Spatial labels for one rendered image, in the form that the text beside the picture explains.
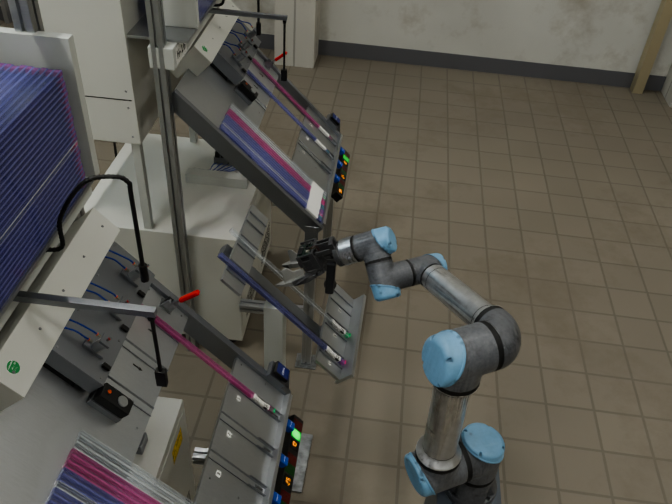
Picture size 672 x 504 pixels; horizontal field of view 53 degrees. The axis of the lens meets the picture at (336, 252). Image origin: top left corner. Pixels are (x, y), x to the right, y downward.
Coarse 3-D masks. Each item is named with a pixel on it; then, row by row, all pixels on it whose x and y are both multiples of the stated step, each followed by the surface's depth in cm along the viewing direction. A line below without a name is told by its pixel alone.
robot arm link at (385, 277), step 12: (372, 264) 181; (384, 264) 180; (396, 264) 183; (408, 264) 183; (372, 276) 181; (384, 276) 180; (396, 276) 181; (408, 276) 182; (372, 288) 182; (384, 288) 180; (396, 288) 181
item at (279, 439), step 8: (288, 400) 188; (288, 408) 186; (280, 416) 185; (280, 424) 183; (280, 432) 180; (280, 440) 178; (280, 448) 176; (280, 456) 175; (272, 464) 173; (272, 472) 171; (272, 480) 169; (272, 488) 167; (264, 496) 167; (272, 496) 166
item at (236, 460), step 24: (240, 360) 183; (264, 384) 186; (240, 408) 174; (216, 432) 164; (240, 432) 171; (264, 432) 178; (216, 456) 161; (240, 456) 167; (264, 456) 173; (216, 480) 157; (240, 480) 163; (264, 480) 170
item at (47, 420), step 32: (128, 352) 154; (160, 352) 161; (32, 384) 132; (64, 384) 137; (128, 384) 150; (0, 416) 124; (32, 416) 129; (64, 416) 134; (96, 416) 140; (128, 416) 146; (0, 448) 121; (32, 448) 126; (64, 448) 131; (128, 448) 142; (0, 480) 119; (32, 480) 123
